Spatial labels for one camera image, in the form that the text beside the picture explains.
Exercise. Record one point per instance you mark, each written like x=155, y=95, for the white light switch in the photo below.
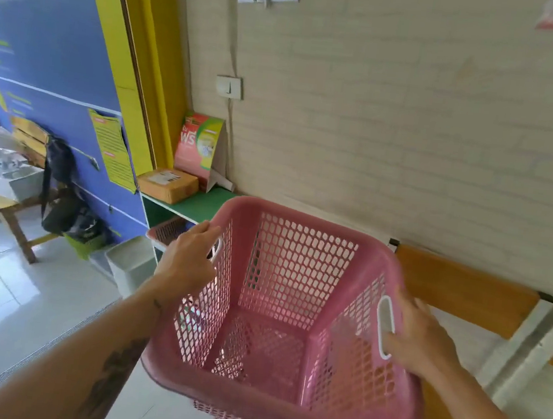
x=228, y=87

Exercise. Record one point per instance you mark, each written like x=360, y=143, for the orange wooden bench white frame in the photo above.
x=466, y=288

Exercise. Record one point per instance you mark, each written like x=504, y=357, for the person's right hand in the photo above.
x=423, y=343

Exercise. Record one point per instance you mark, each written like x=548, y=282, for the person's left hand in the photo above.
x=188, y=266

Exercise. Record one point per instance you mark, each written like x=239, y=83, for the red green detergent pack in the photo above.
x=197, y=143

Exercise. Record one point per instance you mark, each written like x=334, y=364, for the white plastic waste bin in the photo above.
x=131, y=265

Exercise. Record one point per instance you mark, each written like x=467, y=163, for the yellow door frame post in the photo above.
x=150, y=53

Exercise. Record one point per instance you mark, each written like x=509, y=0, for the small green bucket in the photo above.
x=83, y=247

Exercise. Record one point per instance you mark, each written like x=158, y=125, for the person's left forearm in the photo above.
x=63, y=376

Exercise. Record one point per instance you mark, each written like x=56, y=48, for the green shelf cabinet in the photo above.
x=202, y=206

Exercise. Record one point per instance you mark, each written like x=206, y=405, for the slatted wooden bench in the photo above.
x=29, y=131

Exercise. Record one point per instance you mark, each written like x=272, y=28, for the brown wrapped parcel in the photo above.
x=167, y=187

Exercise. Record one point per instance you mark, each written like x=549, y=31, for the small pink mesh tray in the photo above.
x=169, y=232

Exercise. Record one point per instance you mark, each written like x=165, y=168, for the white plastic tub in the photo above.
x=20, y=185

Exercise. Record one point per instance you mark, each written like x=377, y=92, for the blue information board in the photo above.
x=45, y=16

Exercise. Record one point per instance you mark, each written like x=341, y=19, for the black hanging bag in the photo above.
x=57, y=212

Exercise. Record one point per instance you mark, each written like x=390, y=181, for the yellow paper poster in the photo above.
x=112, y=148

